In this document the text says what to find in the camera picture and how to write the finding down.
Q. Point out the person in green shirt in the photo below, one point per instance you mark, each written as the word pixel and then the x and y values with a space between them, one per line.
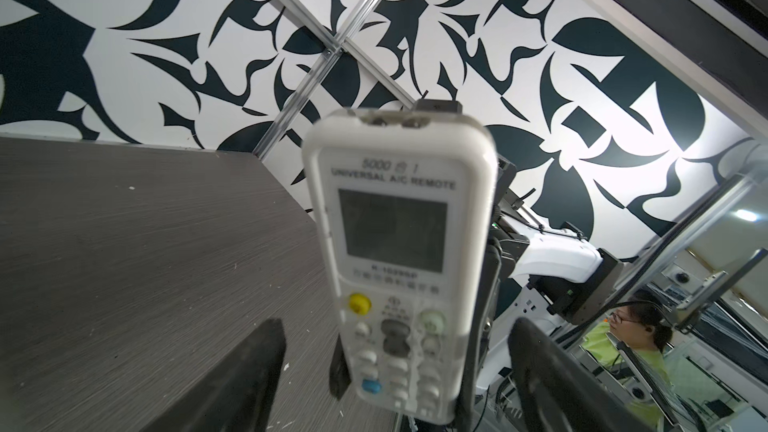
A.
pixel 638 326

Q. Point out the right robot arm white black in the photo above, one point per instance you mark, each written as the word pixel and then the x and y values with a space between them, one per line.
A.
pixel 553 277

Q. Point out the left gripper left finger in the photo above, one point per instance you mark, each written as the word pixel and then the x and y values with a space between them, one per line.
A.
pixel 238 393

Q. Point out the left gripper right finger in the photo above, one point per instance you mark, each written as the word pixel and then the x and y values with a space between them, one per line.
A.
pixel 556 392

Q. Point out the white remote control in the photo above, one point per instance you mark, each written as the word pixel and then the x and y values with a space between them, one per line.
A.
pixel 402 202

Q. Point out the horizontal aluminium frame bar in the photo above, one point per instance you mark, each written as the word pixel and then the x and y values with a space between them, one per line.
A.
pixel 336 45

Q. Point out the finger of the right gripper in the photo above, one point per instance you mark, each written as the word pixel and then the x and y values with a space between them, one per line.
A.
pixel 339 374
pixel 478 338

